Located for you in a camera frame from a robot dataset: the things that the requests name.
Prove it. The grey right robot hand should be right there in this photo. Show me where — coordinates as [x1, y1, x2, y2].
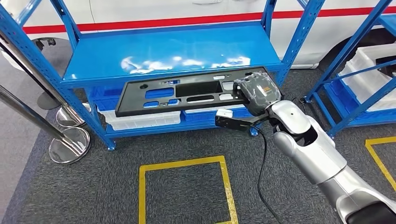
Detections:
[233, 71, 283, 118]

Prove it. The black plastic frame panel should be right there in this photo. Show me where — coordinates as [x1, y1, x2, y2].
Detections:
[115, 66, 270, 118]

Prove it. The blue metal shelf rack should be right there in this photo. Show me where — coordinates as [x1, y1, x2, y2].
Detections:
[304, 0, 396, 138]
[0, 0, 327, 152]

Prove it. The blue plastic tray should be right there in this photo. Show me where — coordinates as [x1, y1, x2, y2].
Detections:
[182, 106, 256, 124]
[91, 86, 178, 112]

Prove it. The blue plastic bin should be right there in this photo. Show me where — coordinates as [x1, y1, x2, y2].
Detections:
[327, 78, 396, 128]

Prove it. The white plastic bin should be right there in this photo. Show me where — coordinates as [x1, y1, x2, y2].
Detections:
[338, 43, 396, 112]

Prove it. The white car with red stripe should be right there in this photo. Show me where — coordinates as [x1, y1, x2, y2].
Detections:
[0, 0, 396, 69]

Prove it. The black car wheel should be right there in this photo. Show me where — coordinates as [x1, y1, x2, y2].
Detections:
[318, 28, 396, 73]

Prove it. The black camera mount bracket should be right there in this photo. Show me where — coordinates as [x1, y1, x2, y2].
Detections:
[215, 108, 276, 132]

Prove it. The black camera cable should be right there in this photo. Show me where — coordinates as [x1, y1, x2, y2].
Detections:
[247, 125, 283, 224]

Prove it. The chrome stanchion post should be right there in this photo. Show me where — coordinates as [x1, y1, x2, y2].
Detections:
[0, 84, 91, 164]
[0, 29, 86, 128]

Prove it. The black round base plate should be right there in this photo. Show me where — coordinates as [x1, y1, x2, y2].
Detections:
[36, 90, 64, 111]

